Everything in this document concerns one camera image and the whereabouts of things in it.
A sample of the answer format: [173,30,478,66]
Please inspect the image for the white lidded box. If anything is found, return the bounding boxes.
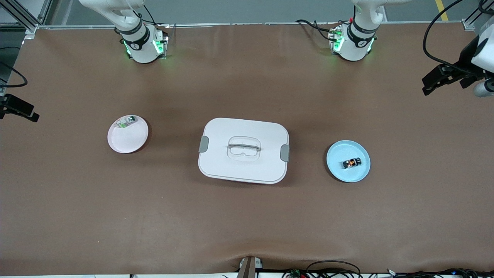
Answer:
[198,117,290,185]

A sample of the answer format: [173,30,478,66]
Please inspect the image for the pink round plate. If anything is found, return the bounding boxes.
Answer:
[107,115,149,154]

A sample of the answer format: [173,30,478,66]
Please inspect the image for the light blue round plate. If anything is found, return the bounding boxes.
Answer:
[327,140,371,183]

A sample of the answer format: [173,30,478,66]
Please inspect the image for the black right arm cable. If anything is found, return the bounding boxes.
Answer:
[0,62,29,88]

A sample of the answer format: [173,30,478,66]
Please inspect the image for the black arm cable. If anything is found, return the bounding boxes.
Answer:
[423,0,494,72]
[0,62,29,88]

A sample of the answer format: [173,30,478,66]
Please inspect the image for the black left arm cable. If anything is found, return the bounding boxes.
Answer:
[423,0,494,72]

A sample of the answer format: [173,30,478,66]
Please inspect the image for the aluminium frame post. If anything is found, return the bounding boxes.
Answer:
[0,0,52,35]
[461,0,494,31]

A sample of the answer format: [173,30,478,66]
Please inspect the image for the green and white switch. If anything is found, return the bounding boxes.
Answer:
[117,115,137,129]

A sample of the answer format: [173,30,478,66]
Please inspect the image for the black base cables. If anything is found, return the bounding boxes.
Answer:
[131,4,170,29]
[295,19,342,42]

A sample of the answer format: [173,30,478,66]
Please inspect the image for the black cable bundle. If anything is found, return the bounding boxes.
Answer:
[386,268,494,278]

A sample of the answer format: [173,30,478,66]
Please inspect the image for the metal table edge rail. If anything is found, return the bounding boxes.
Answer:
[37,21,464,29]

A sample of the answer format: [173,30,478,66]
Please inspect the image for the black looped cable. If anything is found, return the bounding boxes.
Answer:
[307,261,362,278]

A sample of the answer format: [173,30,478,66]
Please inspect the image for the metal table edge bracket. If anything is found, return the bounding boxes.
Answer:
[237,256,264,278]

